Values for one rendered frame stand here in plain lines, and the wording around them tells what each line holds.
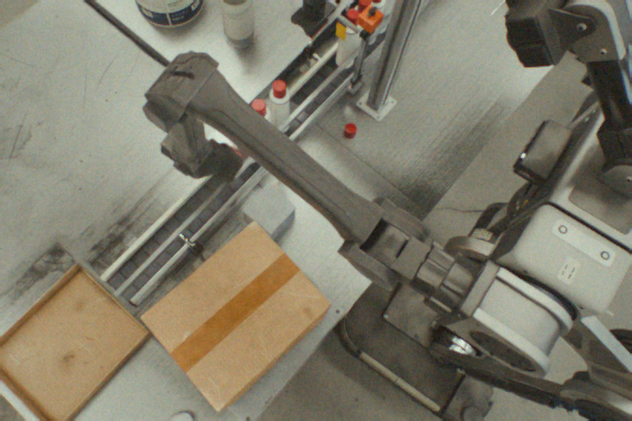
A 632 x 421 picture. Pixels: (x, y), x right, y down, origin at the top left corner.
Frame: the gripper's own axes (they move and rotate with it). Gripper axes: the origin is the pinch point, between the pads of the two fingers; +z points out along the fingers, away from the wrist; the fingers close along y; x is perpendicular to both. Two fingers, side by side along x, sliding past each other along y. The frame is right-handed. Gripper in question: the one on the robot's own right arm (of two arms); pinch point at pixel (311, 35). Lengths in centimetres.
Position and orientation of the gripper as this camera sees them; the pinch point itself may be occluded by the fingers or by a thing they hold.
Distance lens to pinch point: 144.5
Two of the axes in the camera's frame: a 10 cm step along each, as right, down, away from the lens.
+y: -6.5, 7.1, -2.6
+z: -0.3, 3.1, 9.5
